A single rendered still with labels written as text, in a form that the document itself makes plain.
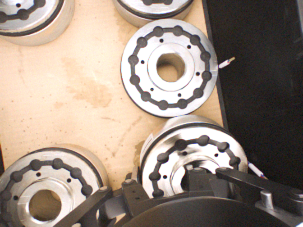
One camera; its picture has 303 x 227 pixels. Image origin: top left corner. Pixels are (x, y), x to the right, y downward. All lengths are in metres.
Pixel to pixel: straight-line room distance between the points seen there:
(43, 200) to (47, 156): 0.06
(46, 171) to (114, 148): 0.07
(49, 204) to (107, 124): 0.10
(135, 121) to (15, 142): 0.14
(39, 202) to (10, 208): 0.02
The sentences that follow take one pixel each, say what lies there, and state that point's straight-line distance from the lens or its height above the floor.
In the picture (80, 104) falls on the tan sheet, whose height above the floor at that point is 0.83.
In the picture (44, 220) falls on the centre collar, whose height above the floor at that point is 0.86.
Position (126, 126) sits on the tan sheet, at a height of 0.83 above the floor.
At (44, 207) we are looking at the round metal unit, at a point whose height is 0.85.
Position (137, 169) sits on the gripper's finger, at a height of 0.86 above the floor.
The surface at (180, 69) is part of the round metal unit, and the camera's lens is 0.19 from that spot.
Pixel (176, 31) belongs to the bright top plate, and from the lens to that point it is 0.19.
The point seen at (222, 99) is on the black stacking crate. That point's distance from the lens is 0.22.
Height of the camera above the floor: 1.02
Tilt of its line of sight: 86 degrees down
